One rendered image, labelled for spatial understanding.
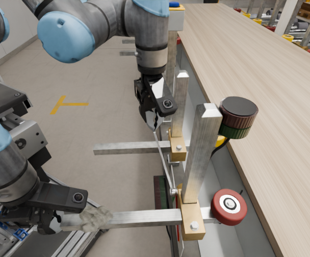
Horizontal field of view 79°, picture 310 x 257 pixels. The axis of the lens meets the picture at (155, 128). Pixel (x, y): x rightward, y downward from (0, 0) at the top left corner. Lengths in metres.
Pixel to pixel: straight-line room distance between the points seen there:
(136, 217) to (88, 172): 1.24
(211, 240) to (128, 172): 1.03
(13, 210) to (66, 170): 1.33
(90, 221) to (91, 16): 0.44
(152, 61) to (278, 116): 0.56
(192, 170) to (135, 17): 0.33
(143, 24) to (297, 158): 0.57
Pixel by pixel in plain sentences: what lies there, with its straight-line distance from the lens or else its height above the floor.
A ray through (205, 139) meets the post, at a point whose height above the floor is 1.11.
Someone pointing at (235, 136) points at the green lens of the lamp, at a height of 1.13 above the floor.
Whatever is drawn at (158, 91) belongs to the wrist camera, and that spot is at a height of 1.11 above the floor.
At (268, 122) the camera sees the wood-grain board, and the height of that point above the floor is 0.90.
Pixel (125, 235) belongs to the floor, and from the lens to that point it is 1.43.
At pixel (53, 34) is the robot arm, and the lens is 0.35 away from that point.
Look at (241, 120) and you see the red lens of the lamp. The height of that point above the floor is 1.16.
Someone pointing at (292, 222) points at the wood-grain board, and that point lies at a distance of 0.57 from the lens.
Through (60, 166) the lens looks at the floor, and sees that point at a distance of 1.86.
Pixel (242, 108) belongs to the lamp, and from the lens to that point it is 0.33.
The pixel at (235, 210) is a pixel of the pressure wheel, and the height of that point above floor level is 0.90.
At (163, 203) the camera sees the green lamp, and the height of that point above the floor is 0.70.
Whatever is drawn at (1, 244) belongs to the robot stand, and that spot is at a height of 0.36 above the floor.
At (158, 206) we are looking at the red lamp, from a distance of 0.71.
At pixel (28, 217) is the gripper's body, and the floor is 0.97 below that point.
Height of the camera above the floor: 1.35
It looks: 42 degrees down
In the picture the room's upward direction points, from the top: straight up
